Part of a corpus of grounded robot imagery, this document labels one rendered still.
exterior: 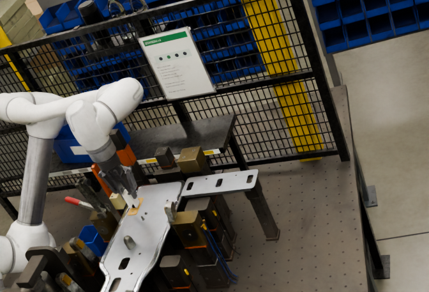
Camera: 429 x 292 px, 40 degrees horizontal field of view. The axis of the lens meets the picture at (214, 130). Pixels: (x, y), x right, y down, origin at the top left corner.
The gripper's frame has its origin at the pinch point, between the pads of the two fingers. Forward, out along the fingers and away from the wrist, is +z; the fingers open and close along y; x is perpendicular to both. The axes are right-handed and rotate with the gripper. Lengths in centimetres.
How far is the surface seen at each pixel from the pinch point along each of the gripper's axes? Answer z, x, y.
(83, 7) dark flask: -50, -61, 22
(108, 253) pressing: 10.7, 15.2, 8.4
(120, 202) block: 7.0, -6.6, 10.8
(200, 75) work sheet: -13, -54, -18
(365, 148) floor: 111, -147, -54
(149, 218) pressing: 10.8, -0.1, -2.3
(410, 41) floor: 111, -265, -82
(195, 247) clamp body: 18.2, 8.5, -20.3
